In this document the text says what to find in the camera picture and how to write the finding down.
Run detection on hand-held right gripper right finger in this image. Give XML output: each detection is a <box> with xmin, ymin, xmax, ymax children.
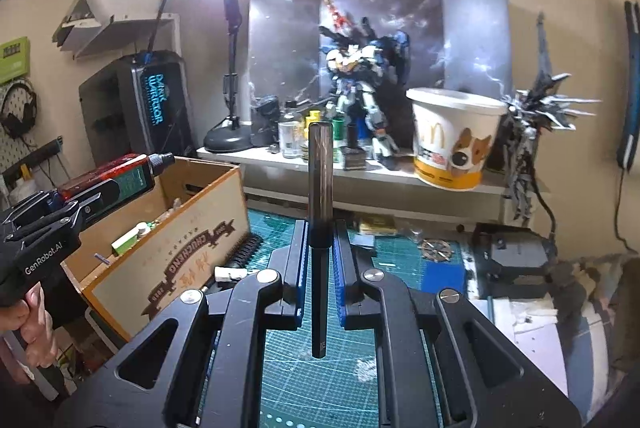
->
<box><xmin>334</xmin><ymin>218</ymin><xmax>583</xmax><ymax>428</ymax></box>

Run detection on green cutting mat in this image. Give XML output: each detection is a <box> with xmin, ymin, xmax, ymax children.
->
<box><xmin>195</xmin><ymin>208</ymin><xmax>481</xmax><ymax>428</ymax></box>

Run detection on black headphones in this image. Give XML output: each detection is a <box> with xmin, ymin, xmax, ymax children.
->
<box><xmin>0</xmin><ymin>78</ymin><xmax>38</xmax><ymax>139</ymax></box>

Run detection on black power strip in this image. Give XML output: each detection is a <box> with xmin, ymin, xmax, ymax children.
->
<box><xmin>0</xmin><ymin>135</ymin><xmax>63</xmax><ymax>179</ymax></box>

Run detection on white small model part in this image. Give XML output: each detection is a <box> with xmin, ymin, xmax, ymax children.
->
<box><xmin>215</xmin><ymin>265</ymin><xmax>251</xmax><ymax>284</ymax></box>

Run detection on person's left hand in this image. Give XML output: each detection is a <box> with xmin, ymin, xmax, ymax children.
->
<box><xmin>0</xmin><ymin>281</ymin><xmax>57</xmax><ymax>384</ymax></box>

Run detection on white paper scraps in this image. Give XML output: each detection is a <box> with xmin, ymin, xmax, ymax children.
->
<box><xmin>492</xmin><ymin>293</ymin><xmax>608</xmax><ymax>359</ymax></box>

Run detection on storm printed backdrop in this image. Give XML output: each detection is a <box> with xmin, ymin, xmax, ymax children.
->
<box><xmin>248</xmin><ymin>0</ymin><xmax>515</xmax><ymax>149</ymax></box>

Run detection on white pegboard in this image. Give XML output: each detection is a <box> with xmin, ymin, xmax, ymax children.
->
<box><xmin>0</xmin><ymin>76</ymin><xmax>66</xmax><ymax>189</ymax></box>

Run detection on silver winged model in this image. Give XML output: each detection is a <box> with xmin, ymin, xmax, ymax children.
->
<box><xmin>502</xmin><ymin>11</ymin><xmax>603</xmax><ymax>229</ymax></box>

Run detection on metal ship wheel ornament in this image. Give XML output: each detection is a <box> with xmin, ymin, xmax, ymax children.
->
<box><xmin>419</xmin><ymin>238</ymin><xmax>455</xmax><ymax>263</ymax></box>

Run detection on black small robot model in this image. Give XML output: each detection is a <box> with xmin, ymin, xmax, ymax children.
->
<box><xmin>251</xmin><ymin>94</ymin><xmax>281</xmax><ymax>146</ymax></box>

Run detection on black desk vise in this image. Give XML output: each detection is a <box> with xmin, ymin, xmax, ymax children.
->
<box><xmin>472</xmin><ymin>223</ymin><xmax>558</xmax><ymax>299</ymax></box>

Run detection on black sword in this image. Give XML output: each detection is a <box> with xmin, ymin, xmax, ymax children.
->
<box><xmin>145</xmin><ymin>0</ymin><xmax>176</xmax><ymax>59</ymax></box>

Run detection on black computer tower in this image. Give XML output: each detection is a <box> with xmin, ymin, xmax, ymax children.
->
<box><xmin>78</xmin><ymin>51</ymin><xmax>197</xmax><ymax>159</ymax></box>

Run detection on white yellow paper bucket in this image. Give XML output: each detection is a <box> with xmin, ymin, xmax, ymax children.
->
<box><xmin>406</xmin><ymin>87</ymin><xmax>508</xmax><ymax>191</ymax></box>

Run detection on black small box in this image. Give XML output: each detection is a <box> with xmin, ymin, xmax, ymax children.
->
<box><xmin>342</xmin><ymin>147</ymin><xmax>366</xmax><ymax>171</ymax></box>

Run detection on yellow small box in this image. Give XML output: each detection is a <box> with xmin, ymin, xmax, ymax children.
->
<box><xmin>359</xmin><ymin>215</ymin><xmax>397</xmax><ymax>235</ymax></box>

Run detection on white blue robot model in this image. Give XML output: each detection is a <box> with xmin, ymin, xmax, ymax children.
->
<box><xmin>317</xmin><ymin>0</ymin><xmax>413</xmax><ymax>171</ymax></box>

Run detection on black desk lamp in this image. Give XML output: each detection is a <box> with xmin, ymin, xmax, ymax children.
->
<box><xmin>204</xmin><ymin>0</ymin><xmax>253</xmax><ymax>154</ymax></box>

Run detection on black hair brush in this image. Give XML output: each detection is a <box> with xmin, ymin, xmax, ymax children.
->
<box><xmin>227</xmin><ymin>233</ymin><xmax>263</xmax><ymax>269</ymax></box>

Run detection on white desk shelf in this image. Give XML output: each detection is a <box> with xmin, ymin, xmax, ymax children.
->
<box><xmin>196</xmin><ymin>145</ymin><xmax>506</xmax><ymax>229</ymax></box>

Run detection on brown cardboard box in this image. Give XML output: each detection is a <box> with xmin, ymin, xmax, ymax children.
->
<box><xmin>60</xmin><ymin>155</ymin><xmax>251</xmax><ymax>344</ymax></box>

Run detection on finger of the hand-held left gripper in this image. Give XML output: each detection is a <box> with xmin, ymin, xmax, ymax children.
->
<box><xmin>2</xmin><ymin>188</ymin><xmax>57</xmax><ymax>229</ymax></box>
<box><xmin>47</xmin><ymin>178</ymin><xmax>118</xmax><ymax>234</ymax></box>

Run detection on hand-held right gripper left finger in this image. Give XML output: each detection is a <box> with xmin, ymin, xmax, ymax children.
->
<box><xmin>52</xmin><ymin>218</ymin><xmax>311</xmax><ymax>428</ymax></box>

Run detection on black blue curved blade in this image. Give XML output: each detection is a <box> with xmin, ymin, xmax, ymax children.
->
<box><xmin>616</xmin><ymin>0</ymin><xmax>640</xmax><ymax>173</ymax></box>

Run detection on black pen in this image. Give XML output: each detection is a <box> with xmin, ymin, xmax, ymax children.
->
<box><xmin>307</xmin><ymin>122</ymin><xmax>335</xmax><ymax>359</ymax></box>

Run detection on dark red rectangular bottle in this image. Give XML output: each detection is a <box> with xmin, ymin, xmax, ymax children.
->
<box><xmin>57</xmin><ymin>152</ymin><xmax>176</xmax><ymax>204</ymax></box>

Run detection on white desktop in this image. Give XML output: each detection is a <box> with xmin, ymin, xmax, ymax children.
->
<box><xmin>82</xmin><ymin>208</ymin><xmax>616</xmax><ymax>428</ymax></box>

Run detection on green wall box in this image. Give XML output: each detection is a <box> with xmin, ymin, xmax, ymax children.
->
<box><xmin>0</xmin><ymin>36</ymin><xmax>28</xmax><ymax>84</ymax></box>

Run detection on yellow cap bottle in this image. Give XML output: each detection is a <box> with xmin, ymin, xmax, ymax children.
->
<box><xmin>300</xmin><ymin>111</ymin><xmax>321</xmax><ymax>159</ymax></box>

